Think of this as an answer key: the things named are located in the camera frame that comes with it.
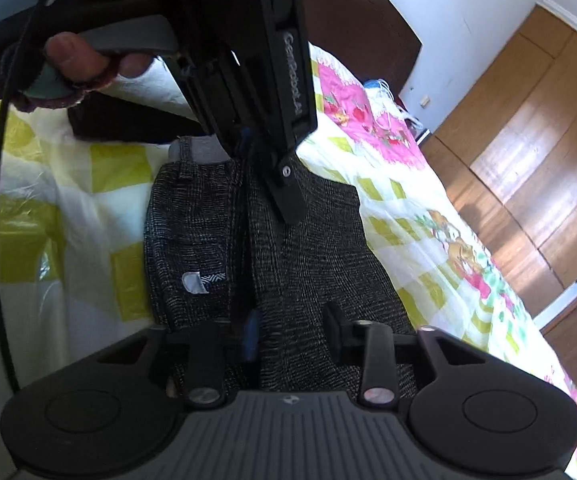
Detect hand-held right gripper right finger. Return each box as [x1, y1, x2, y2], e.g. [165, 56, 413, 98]
[322, 302, 514, 408]

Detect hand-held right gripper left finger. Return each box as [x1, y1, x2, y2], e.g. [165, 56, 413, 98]
[88, 309, 262, 408]

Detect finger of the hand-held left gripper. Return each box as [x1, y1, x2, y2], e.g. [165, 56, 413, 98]
[262, 152, 305, 225]

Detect dark grey checked pants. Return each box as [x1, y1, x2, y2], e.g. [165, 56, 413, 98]
[143, 136, 419, 396]

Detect person's left hand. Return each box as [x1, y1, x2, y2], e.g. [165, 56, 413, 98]
[0, 31, 156, 113]

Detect dark brown headboard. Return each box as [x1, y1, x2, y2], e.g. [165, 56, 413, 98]
[292, 0, 423, 99]

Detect printed checked quilt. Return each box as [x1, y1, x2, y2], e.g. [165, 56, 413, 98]
[0, 42, 577, 480]

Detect wooden wardrobe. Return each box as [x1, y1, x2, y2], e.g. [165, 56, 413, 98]
[421, 4, 577, 319]

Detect white cable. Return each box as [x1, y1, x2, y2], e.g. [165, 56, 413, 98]
[367, 77, 420, 132]

